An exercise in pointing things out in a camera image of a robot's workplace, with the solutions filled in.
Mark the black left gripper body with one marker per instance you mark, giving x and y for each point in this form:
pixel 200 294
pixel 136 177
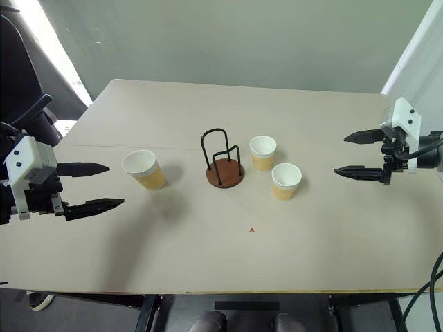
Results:
pixel 39 197

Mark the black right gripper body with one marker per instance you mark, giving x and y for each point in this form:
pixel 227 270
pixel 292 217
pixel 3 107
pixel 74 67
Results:
pixel 394 162

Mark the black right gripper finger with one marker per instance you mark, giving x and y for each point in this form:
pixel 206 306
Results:
pixel 360 172
pixel 363 137

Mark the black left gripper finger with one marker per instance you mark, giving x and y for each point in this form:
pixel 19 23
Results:
pixel 93 208
pixel 83 169

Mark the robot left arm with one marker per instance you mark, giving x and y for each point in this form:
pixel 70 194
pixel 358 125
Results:
pixel 5 207

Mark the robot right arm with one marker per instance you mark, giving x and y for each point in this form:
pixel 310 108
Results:
pixel 431 154

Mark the tan ribbed paper cup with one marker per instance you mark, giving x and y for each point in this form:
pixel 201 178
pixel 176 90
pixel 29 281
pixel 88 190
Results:
pixel 263 155
pixel 147 173
pixel 285 186

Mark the black white-soled shoe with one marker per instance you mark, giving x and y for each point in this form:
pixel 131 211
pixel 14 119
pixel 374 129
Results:
pixel 39 300

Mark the black office chair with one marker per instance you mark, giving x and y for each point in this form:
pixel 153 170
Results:
pixel 24 79

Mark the dark rounded shape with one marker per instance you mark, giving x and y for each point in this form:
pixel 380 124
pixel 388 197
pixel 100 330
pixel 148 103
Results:
pixel 289 322
pixel 207 321

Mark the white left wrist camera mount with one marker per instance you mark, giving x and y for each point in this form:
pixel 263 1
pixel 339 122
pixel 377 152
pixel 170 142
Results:
pixel 26 155

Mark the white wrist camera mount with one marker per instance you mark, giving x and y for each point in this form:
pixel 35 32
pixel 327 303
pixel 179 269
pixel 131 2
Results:
pixel 403 115
pixel 26 155

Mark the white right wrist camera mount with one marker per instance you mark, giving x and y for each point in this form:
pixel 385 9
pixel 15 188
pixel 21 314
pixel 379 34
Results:
pixel 403 115

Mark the white wall panel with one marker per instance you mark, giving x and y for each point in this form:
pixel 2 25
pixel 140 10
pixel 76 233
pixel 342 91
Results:
pixel 415 48

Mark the black metal table frame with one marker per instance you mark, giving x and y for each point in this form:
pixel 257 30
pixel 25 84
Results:
pixel 149 309

